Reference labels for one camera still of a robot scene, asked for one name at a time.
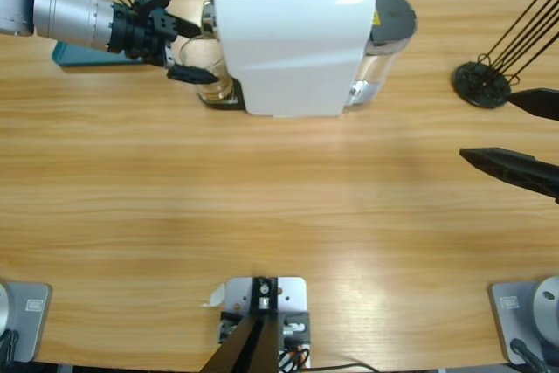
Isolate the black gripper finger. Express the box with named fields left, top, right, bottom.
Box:
left=508, top=87, right=559, bottom=124
left=459, top=146, right=559, bottom=205

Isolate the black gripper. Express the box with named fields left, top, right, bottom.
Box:
left=107, top=2, right=220, bottom=85

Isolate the clear drinking glass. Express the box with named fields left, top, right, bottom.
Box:
left=176, top=36, right=233, bottom=102

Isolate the white capsule coffee machine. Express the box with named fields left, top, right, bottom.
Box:
left=197, top=0, right=377, bottom=121

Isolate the black capsule holder with rods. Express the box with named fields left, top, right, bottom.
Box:
left=452, top=0, right=559, bottom=110

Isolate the teal plastic tray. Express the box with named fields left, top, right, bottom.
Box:
left=51, top=40, right=148, bottom=68

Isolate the clear water tank dark lid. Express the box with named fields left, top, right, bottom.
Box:
left=344, top=0, right=418, bottom=108

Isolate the white paper tag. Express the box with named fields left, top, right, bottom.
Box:
left=200, top=283, right=227, bottom=309

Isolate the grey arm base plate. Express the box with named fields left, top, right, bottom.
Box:
left=0, top=280, right=52, bottom=363
left=487, top=275, right=559, bottom=365

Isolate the black base cable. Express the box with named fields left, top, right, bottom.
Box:
left=509, top=337, right=549, bottom=373
left=0, top=329, right=21, bottom=363

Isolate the white camera mount dark post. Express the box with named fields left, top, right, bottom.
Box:
left=203, top=275, right=312, bottom=373

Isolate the black mount cable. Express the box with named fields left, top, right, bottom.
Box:
left=305, top=362, right=377, bottom=373

